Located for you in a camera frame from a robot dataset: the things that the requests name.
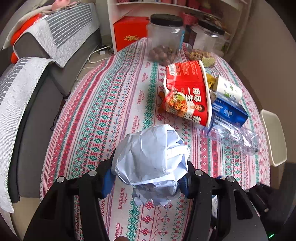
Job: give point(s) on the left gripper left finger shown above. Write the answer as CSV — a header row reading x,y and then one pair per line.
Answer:
x,y
54,218

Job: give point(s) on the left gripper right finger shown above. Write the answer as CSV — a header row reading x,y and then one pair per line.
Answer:
x,y
220,210

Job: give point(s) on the crushed clear plastic bottle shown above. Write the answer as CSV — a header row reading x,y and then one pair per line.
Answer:
x,y
237,137

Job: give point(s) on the light blue paper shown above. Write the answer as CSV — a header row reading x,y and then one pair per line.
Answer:
x,y
152,161

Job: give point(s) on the blue tissue box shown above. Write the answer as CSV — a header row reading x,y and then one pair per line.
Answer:
x,y
229,110

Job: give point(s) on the white paper cup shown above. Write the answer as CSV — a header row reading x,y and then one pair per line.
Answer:
x,y
227,89

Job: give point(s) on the red instant noodle bowl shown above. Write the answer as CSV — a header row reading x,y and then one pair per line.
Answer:
x,y
187,94

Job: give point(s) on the yellow snack wrapper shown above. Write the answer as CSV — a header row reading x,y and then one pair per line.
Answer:
x,y
211,80

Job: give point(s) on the orange peel piece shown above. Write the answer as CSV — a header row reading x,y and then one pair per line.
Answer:
x,y
162,107

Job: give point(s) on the white trash bin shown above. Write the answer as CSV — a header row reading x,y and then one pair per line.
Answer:
x,y
275,138

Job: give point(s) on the operator hand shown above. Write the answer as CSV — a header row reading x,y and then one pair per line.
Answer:
x,y
121,238

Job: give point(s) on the patterned pink tablecloth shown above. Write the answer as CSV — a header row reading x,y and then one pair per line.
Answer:
x,y
121,96

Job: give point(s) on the orange cushion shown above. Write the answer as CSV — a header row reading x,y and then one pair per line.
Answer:
x,y
24,27

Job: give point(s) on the snack jar with green packet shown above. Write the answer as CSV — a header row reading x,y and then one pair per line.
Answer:
x,y
202,39

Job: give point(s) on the grey white quilted cover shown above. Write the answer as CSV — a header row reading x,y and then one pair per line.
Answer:
x,y
25,81

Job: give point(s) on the white bookshelf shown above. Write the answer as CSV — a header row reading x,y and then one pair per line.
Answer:
x,y
233,14

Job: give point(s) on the nut jar with blue label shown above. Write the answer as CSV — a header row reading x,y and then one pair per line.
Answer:
x,y
165,35

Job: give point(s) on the red gift box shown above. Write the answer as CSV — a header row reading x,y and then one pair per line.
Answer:
x,y
130,29

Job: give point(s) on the pink basket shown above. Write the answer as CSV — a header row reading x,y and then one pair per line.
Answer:
x,y
188,19

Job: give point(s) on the pink plush toy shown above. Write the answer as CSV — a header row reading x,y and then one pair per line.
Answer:
x,y
57,4

